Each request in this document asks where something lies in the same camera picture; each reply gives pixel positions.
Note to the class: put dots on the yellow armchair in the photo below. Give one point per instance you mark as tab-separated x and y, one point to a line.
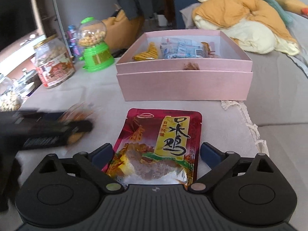
122	32

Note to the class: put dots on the blue white snack packet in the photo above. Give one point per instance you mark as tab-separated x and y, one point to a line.
178	48

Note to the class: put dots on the small wrapped pastry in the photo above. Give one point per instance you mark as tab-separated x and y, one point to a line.
79	116

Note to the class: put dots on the glass jar of nuts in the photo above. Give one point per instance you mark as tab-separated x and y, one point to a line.
10	99

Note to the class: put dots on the pink cardboard box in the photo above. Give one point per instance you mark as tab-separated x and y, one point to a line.
226	77

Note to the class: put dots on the orange cream blanket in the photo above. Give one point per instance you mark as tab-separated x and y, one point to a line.
258	26

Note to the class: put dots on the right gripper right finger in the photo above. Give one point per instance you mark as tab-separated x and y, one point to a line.
220	164

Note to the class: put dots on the red chicken snack pouch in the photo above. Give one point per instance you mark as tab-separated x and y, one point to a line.
157	147

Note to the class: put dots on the red orange snack packet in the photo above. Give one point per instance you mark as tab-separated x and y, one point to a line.
209	52

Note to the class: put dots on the large peanut jar red label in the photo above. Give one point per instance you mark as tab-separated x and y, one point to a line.
53	62

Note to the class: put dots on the green gumball candy dispenser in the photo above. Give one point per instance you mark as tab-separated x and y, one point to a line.
96	52

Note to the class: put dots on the yellow snack packet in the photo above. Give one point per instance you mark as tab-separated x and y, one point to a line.
150	54

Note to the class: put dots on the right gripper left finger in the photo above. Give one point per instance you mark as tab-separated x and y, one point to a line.
92	166

